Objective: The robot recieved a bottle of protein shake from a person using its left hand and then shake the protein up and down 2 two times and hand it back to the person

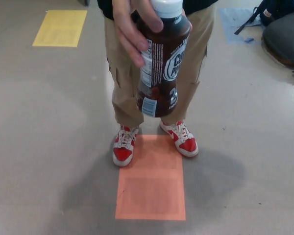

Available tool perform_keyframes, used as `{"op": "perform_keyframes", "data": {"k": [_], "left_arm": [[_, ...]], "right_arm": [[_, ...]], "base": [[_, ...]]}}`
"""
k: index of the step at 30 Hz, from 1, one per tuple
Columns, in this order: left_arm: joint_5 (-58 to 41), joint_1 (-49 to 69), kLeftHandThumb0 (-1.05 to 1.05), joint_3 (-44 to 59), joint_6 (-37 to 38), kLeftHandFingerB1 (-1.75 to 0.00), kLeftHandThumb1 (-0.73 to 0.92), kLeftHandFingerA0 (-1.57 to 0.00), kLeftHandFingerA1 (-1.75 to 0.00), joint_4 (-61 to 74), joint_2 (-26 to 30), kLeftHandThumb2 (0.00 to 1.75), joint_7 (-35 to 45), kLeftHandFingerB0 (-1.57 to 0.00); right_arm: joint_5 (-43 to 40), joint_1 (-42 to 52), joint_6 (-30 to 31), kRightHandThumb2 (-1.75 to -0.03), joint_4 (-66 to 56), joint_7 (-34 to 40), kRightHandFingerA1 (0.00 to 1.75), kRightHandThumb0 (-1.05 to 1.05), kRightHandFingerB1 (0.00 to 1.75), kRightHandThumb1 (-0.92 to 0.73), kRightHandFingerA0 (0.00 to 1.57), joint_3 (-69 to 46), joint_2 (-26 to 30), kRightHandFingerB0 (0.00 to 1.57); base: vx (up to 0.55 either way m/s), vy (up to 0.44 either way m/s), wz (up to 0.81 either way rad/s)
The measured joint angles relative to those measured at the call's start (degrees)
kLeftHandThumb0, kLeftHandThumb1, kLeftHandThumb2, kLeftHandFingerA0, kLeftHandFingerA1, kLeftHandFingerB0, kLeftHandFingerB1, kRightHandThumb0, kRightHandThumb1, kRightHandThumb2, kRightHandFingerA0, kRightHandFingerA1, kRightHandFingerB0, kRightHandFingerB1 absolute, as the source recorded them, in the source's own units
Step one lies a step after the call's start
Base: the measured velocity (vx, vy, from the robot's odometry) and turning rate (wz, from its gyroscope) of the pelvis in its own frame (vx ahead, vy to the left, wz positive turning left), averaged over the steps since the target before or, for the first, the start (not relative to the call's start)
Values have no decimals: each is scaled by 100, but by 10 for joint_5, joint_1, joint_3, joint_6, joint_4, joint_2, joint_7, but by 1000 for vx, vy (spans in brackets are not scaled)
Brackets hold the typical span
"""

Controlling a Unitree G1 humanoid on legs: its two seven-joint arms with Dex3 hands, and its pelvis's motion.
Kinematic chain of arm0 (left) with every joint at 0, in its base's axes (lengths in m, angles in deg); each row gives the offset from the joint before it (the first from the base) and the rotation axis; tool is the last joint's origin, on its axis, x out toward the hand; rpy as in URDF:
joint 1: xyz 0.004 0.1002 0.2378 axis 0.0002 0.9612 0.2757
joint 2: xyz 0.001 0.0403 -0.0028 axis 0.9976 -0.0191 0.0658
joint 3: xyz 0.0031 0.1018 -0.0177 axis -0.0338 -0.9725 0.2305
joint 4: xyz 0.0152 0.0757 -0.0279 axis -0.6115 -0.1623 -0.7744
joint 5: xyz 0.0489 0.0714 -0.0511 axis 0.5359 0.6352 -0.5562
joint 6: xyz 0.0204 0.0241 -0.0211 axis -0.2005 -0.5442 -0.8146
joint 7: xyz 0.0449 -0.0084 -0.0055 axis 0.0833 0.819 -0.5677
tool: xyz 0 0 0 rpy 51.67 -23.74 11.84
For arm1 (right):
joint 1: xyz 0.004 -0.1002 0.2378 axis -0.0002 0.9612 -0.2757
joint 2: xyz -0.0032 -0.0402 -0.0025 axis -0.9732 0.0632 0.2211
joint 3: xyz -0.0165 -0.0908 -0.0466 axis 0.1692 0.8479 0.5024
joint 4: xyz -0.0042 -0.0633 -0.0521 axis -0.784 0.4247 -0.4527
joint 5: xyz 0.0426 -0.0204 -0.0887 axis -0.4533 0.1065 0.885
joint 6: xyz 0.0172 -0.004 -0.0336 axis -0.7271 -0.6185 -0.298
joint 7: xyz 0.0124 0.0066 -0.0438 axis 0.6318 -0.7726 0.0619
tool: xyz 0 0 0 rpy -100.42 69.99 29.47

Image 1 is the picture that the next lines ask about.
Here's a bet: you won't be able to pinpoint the person's right hand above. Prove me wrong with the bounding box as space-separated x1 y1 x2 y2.
112 0 164 67

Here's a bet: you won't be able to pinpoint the brown protein shake bottle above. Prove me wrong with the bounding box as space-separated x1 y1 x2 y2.
136 0 193 118

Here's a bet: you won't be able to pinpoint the person's right red white sneaker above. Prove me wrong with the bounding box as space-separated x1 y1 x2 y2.
112 124 140 167

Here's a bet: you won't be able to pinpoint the person's red white sneaker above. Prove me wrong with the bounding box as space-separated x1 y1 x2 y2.
112 124 140 167
159 119 199 159

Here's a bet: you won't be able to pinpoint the person's left red white sneaker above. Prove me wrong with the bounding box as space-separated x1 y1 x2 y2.
159 119 199 159

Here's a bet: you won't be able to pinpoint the yellow paper sheet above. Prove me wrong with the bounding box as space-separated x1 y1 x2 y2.
31 9 88 47

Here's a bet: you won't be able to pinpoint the khaki cargo trousers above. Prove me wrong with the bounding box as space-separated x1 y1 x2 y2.
103 4 216 125

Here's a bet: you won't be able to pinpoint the blue paper sheet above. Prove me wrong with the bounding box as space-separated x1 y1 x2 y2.
218 6 267 45

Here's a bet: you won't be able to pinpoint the dark blue backpack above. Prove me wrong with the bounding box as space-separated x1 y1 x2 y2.
234 0 294 35

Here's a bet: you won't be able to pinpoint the orange paper sheet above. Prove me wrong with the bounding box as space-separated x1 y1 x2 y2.
114 134 187 214

